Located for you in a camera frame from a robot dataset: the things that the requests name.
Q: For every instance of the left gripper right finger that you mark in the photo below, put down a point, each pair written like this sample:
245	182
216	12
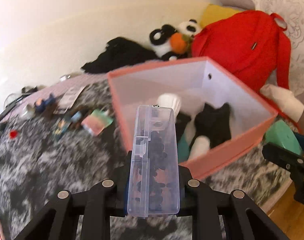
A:
218	215

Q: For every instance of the white printed card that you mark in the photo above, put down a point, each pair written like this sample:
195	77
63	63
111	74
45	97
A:
69	98

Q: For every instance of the green foam block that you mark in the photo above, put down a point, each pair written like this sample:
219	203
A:
282	135

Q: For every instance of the panda plush toy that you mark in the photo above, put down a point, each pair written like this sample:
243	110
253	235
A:
170	43

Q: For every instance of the red backpack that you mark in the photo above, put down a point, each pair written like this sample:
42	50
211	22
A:
250	45

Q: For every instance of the small red object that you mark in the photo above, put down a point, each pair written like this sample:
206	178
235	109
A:
13	134

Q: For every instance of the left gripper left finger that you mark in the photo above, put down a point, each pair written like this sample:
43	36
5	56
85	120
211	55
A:
59	218

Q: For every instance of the yellow pillow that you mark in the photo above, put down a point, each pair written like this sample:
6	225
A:
214	13

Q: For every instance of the pink storage box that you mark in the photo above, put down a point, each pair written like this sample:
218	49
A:
196	81

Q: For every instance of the black sock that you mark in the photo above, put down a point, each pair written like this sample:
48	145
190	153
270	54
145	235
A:
213	123

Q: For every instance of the small blue toy figure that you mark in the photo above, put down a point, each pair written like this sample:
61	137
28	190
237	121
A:
43	104

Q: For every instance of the black clothing pile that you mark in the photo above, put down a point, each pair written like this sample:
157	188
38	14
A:
119	52

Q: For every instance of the pink green card packet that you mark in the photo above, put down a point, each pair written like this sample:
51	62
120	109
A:
96	122

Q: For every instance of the blue cartoon snack packet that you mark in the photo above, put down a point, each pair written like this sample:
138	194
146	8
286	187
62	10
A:
68	121

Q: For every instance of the clear plastic bead box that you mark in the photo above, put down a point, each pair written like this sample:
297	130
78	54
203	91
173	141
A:
153	188

